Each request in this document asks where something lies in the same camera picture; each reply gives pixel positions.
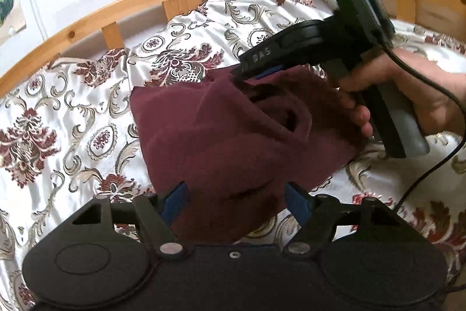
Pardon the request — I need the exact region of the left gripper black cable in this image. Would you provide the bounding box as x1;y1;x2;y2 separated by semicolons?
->
442;280;466;296

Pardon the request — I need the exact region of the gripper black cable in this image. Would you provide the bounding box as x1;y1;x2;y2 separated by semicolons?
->
442;280;466;296
379;38;466;211

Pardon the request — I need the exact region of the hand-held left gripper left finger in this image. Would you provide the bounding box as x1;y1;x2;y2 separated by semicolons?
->
71;182;192;259

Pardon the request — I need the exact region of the wooden bed frame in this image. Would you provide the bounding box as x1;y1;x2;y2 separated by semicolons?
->
0;0;466;89

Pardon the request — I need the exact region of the floral satin bed sheet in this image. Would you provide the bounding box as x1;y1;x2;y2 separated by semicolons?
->
0;0;466;311

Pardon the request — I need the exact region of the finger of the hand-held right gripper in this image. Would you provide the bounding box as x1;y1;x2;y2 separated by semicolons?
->
233;64;286;84

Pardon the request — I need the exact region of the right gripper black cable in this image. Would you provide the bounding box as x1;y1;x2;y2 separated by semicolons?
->
379;38;466;211

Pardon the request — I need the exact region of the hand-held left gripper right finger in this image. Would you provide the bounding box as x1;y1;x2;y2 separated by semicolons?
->
282;183;398;258

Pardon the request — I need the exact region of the person's right hand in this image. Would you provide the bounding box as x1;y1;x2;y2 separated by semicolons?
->
337;48;466;137

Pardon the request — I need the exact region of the maroon long-sleeve sweater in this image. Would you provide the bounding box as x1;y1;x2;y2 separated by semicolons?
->
130;64;368;245

